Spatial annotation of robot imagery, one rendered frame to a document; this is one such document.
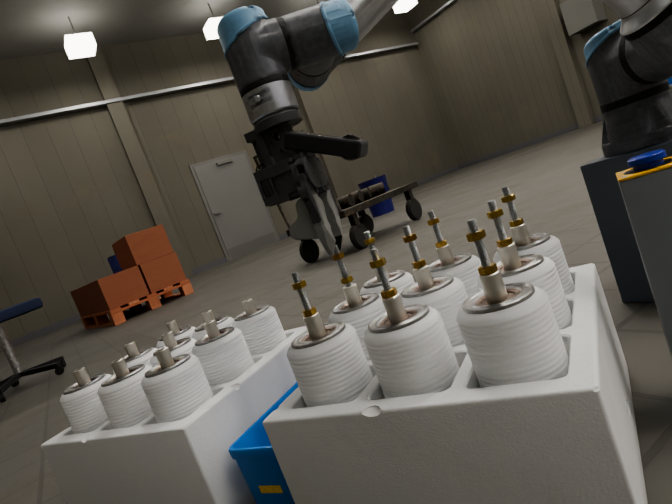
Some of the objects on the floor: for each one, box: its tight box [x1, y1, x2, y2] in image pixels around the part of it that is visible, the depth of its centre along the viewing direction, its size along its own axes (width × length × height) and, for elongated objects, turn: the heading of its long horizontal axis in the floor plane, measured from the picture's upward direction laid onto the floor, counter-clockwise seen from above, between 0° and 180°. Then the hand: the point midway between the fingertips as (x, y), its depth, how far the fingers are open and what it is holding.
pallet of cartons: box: [70, 224, 194, 330], centre depth 569 cm, size 153×115×84 cm
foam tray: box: [41, 326, 307, 504], centre depth 96 cm, size 39×39×18 cm
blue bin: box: [228, 382, 299, 504], centre depth 82 cm, size 30×11×12 cm, turn 45°
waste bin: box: [358, 174, 394, 218], centre depth 676 cm, size 46×42×55 cm
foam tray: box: [262, 263, 648, 504], centre depth 69 cm, size 39×39×18 cm
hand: (337, 242), depth 72 cm, fingers open, 3 cm apart
